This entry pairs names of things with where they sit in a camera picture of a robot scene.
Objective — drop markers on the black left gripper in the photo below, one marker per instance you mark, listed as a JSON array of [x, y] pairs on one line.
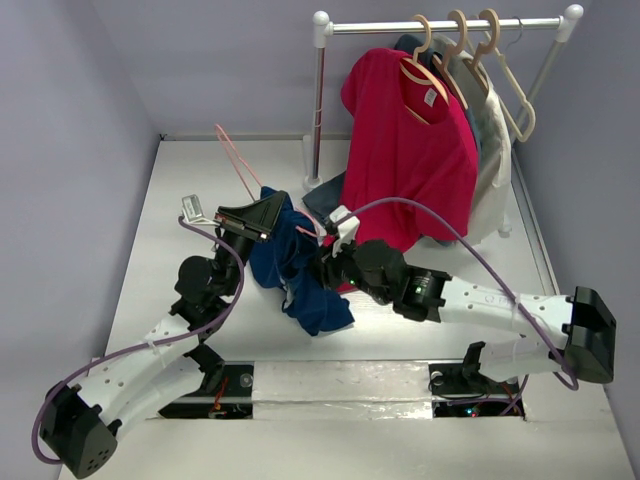
[[257, 220]]

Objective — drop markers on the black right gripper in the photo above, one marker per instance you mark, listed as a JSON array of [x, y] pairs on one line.
[[329, 270]]

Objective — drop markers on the pink wire hanger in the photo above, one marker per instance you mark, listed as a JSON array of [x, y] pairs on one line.
[[238, 162]]

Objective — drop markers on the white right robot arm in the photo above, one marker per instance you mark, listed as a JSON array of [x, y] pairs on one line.
[[575, 331]]

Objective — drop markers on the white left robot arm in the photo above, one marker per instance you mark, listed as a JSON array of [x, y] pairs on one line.
[[85, 416]]

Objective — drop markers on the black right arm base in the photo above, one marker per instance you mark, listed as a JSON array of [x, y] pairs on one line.
[[459, 390]]

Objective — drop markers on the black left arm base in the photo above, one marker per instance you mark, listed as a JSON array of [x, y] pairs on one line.
[[224, 389]]

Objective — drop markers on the red t shirt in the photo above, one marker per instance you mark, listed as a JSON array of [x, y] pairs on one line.
[[405, 155]]

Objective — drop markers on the wooden hanger with white shirt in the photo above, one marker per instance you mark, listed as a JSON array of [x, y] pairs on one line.
[[482, 55]]

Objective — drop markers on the white t shirt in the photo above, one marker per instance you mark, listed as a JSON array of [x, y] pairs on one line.
[[494, 165]]

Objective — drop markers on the white metal clothes rack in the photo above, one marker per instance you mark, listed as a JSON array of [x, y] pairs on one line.
[[520, 128]]

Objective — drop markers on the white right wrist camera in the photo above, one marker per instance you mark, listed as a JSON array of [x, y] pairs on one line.
[[342, 226]]

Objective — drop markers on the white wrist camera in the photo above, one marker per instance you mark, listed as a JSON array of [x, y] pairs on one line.
[[342, 226], [193, 212]]

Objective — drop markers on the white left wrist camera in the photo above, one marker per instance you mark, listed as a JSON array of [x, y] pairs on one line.
[[193, 212]]

